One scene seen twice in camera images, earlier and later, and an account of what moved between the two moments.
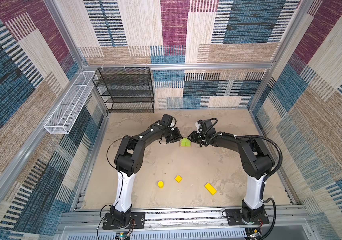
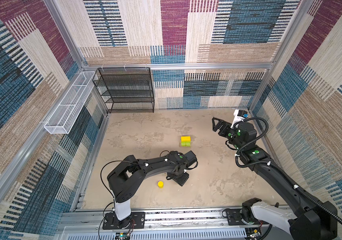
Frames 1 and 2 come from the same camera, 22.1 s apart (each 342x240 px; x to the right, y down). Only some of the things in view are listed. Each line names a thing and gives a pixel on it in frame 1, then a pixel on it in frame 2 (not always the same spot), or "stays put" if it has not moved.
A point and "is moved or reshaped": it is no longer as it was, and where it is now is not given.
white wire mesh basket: (64, 117) stays put
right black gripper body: (198, 138) -> (231, 138)
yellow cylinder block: (160, 184) stays put
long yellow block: (210, 189) is moved or reshaped
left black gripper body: (172, 135) -> (182, 178)
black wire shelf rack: (126, 90) stays put
